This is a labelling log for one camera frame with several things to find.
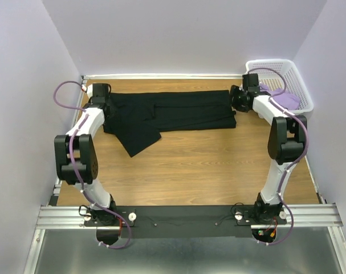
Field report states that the black t shirt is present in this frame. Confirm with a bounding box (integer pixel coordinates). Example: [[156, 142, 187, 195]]
[[103, 90, 237, 157]]

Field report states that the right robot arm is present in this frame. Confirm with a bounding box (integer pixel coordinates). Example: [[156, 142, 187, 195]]
[[230, 72, 308, 224]]

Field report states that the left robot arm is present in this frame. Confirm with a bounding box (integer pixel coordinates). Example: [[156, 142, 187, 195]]
[[54, 83, 123, 226]]

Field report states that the purple t shirt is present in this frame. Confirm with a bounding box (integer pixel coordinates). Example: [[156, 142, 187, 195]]
[[259, 83, 300, 111]]

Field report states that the white plastic laundry basket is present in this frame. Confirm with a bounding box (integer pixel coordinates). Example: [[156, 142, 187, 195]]
[[246, 59, 314, 114]]

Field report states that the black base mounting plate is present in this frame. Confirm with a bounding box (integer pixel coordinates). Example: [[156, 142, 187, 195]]
[[79, 203, 288, 244]]

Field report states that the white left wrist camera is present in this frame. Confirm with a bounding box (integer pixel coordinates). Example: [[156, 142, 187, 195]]
[[82, 84, 93, 98]]

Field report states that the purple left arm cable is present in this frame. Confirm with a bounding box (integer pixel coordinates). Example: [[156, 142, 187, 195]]
[[53, 80, 133, 249]]

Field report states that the aluminium table frame rail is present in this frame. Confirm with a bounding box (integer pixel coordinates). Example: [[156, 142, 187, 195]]
[[23, 74, 344, 274]]

